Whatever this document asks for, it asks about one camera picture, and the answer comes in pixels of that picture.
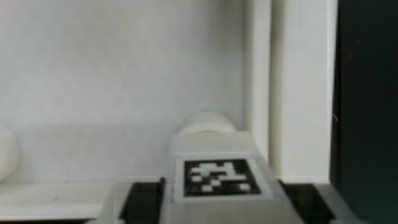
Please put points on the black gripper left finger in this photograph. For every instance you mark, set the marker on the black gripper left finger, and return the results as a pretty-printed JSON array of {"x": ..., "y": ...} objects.
[{"x": 133, "y": 203}]

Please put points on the white table leg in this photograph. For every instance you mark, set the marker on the white table leg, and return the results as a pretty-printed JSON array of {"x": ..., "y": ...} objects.
[{"x": 222, "y": 190}]

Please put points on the white square table top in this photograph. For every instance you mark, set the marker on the white square table top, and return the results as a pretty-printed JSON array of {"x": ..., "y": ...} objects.
[{"x": 116, "y": 65}]

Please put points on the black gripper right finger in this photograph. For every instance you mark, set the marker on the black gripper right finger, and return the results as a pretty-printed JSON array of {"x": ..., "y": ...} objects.
[{"x": 318, "y": 203}]

